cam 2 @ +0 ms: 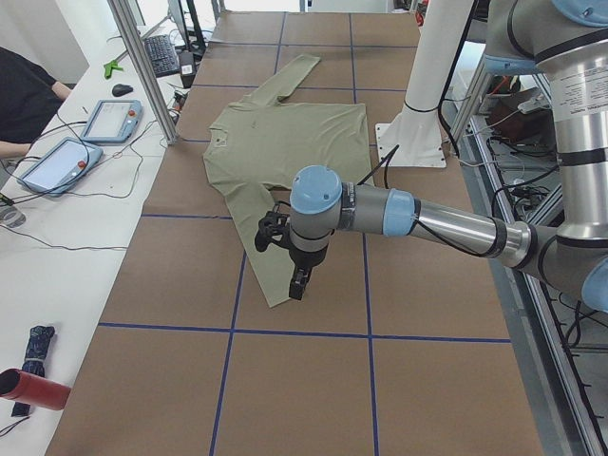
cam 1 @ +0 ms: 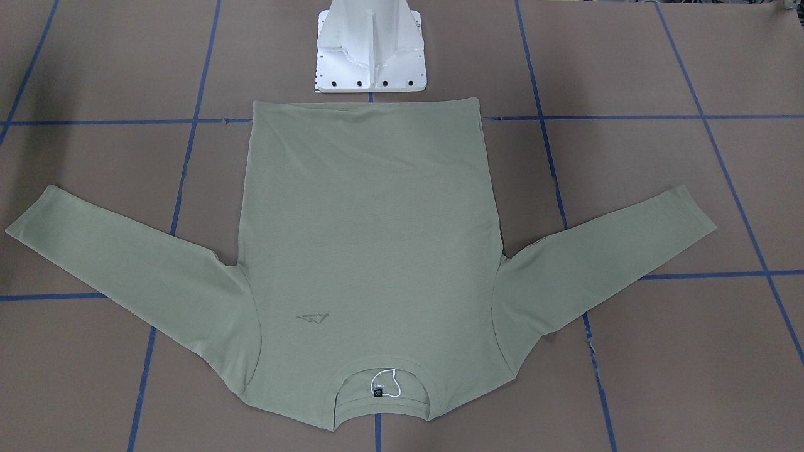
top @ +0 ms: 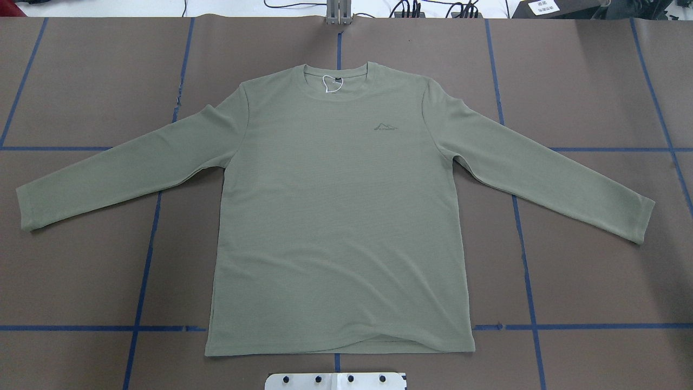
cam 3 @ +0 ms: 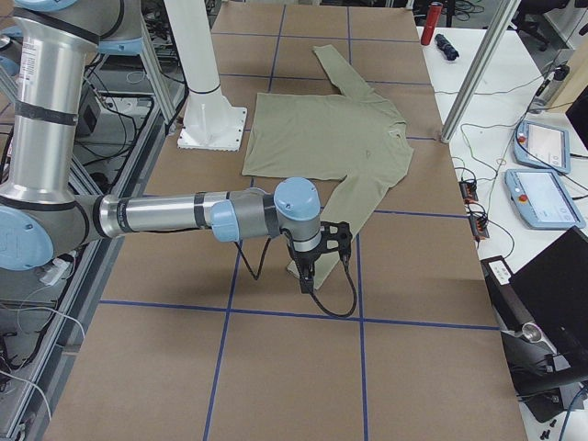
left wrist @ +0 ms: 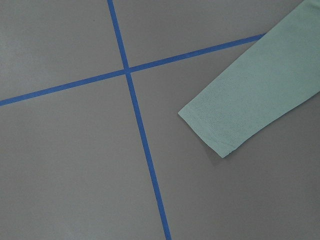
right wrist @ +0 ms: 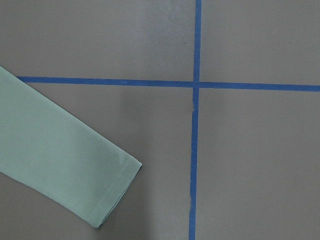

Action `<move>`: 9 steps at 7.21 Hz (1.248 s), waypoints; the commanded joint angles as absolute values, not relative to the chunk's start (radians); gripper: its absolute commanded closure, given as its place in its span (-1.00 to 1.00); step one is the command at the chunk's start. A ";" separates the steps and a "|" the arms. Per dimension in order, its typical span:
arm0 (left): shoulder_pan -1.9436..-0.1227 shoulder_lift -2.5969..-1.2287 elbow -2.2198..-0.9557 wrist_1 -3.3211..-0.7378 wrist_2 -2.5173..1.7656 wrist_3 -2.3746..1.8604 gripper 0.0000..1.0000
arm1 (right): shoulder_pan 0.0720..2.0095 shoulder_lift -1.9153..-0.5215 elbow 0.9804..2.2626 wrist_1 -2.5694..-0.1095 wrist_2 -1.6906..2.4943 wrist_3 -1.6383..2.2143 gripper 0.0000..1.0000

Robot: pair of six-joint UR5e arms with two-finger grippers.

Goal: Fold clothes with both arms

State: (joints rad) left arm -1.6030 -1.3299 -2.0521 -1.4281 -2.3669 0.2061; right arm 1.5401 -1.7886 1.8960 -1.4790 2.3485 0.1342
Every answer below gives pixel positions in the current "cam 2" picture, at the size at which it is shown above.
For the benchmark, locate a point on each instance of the olive green long-sleeve shirt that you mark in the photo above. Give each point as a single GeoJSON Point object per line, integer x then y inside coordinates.
{"type": "Point", "coordinates": [261, 141]}

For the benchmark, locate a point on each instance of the black keyboard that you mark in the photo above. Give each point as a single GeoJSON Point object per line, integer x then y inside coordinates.
{"type": "Point", "coordinates": [162, 55]}

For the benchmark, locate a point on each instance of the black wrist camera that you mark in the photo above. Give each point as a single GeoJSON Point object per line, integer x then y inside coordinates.
{"type": "Point", "coordinates": [273, 228]}

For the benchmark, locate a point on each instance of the black power adapter box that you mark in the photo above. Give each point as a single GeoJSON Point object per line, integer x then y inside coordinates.
{"type": "Point", "coordinates": [188, 68]}

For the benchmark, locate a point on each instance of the teach pendant tablet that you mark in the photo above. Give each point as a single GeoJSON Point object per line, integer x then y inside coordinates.
{"type": "Point", "coordinates": [61, 167]}
{"type": "Point", "coordinates": [112, 122]}

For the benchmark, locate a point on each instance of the black computer mouse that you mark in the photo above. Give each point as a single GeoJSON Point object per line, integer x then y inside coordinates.
{"type": "Point", "coordinates": [119, 90]}

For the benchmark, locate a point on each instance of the red cylinder tube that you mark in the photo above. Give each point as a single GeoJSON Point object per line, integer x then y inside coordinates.
{"type": "Point", "coordinates": [28, 388]}

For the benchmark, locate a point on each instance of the upper teach pendant tablet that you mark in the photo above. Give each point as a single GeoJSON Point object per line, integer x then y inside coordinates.
{"type": "Point", "coordinates": [112, 122]}

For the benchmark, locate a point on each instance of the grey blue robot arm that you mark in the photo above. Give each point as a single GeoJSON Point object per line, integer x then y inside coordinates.
{"type": "Point", "coordinates": [566, 41]}

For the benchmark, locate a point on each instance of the lower teach pendant tablet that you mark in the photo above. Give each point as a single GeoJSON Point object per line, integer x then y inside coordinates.
{"type": "Point", "coordinates": [61, 167]}

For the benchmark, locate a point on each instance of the person in black shirt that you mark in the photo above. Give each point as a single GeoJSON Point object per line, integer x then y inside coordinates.
{"type": "Point", "coordinates": [30, 97]}

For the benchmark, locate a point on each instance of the green plastic clamp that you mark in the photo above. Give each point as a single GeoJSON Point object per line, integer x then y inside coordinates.
{"type": "Point", "coordinates": [111, 67]}

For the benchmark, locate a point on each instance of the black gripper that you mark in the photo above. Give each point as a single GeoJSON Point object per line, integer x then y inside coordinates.
{"type": "Point", "coordinates": [308, 258]}

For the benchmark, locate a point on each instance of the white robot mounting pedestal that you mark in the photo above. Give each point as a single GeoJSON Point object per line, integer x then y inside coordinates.
{"type": "Point", "coordinates": [414, 136]}

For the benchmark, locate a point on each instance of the dark blue folded umbrella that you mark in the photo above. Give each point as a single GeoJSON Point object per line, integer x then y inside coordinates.
{"type": "Point", "coordinates": [37, 349]}

